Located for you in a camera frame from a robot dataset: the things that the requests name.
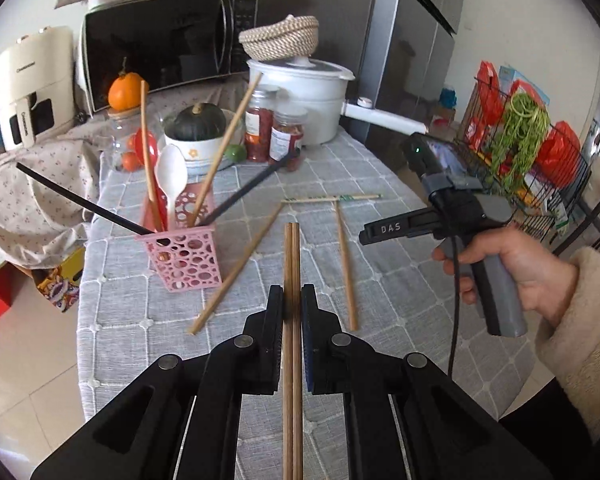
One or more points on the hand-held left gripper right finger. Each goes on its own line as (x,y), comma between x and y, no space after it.
(307,340)

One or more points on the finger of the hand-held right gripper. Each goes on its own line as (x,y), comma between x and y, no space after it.
(367,237)

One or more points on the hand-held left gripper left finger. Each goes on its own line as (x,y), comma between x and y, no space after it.
(272,330)

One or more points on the wooden chopstick with green print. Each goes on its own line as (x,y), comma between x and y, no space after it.
(330,198)

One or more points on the pink perforated utensil basket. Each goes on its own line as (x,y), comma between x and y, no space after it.
(185,260)

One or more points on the black chopstick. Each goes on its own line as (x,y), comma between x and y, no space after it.
(252,185)
(80,200)

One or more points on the white plastic spoon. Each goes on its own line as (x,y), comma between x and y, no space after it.
(172,170)

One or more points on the person's right forearm beige sleeve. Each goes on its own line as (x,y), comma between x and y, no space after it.
(590,320)

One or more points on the person's right hand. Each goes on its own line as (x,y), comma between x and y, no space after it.
(530,270)

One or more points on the bunch of green vegetables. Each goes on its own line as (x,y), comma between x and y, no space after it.
(520,135)

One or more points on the red plastic bag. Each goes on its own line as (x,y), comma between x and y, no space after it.
(487,105)
(557,147)

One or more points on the white electric pot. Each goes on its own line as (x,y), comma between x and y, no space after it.
(310,110)

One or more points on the grey refrigerator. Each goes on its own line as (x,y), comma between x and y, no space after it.
(410,50)

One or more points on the white pot lid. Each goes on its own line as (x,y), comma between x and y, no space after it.
(305,72)

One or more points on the dark green kabocha squash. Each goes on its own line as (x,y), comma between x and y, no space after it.
(200,122)

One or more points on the yellow patterned box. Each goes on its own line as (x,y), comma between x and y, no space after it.
(60,285)

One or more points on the small red tomato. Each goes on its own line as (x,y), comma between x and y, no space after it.
(129,161)

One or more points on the person's dark clothing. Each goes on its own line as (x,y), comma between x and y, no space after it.
(565,435)

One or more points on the clear glass jar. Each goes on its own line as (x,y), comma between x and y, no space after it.
(117,135)

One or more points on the black microwave oven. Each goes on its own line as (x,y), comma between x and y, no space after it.
(170,45)

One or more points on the large orange fruit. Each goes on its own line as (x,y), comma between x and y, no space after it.
(124,92)

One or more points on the white air fryer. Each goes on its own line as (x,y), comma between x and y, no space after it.
(35,75)

